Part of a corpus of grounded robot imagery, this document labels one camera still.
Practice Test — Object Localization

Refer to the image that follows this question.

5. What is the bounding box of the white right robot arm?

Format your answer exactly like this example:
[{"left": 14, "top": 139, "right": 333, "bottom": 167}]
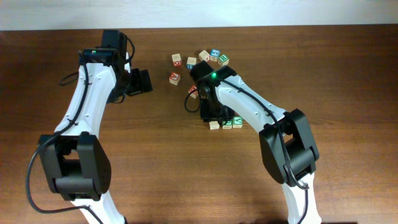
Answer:
[{"left": 190, "top": 61, "right": 322, "bottom": 223}]

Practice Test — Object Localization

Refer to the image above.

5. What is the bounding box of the green letter R block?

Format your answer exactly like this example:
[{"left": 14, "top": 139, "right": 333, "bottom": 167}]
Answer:
[{"left": 218, "top": 54, "right": 229, "bottom": 67}]

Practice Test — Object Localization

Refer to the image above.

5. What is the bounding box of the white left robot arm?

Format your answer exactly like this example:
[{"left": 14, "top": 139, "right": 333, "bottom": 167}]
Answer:
[{"left": 33, "top": 30, "right": 152, "bottom": 223}]

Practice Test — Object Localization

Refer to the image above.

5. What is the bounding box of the blue number five block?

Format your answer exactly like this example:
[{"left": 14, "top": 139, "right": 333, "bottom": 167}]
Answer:
[{"left": 210, "top": 49, "right": 221, "bottom": 62}]

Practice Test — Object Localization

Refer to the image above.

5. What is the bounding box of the green letter B block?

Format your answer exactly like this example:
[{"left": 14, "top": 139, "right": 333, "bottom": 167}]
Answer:
[{"left": 222, "top": 120, "right": 233, "bottom": 129}]

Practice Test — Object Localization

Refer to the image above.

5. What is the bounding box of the plain top wooden block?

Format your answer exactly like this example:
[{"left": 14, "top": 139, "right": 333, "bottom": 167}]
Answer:
[{"left": 198, "top": 50, "right": 210, "bottom": 62}]

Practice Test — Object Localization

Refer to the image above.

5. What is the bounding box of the red letter C block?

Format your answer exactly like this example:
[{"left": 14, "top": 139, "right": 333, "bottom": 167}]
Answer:
[{"left": 172, "top": 54, "right": 182, "bottom": 67}]

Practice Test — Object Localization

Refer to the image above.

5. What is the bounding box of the red letter E block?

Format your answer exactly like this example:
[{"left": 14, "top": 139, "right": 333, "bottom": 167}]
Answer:
[{"left": 188, "top": 85, "right": 198, "bottom": 99}]

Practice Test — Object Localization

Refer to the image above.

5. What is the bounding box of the blue letter wooden block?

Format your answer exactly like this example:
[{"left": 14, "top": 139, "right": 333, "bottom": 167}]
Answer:
[{"left": 187, "top": 57, "right": 197, "bottom": 70}]

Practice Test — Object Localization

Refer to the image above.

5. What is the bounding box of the green letter V block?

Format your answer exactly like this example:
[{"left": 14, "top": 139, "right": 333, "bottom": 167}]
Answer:
[{"left": 233, "top": 116, "right": 243, "bottom": 128}]

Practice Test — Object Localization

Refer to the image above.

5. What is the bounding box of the red letter A block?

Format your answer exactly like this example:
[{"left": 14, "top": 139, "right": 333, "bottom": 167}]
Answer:
[{"left": 169, "top": 72, "right": 181, "bottom": 85}]

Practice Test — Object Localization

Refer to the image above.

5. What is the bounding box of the plain face number block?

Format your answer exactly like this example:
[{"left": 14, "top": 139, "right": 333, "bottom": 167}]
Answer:
[{"left": 208, "top": 121, "right": 220, "bottom": 130}]

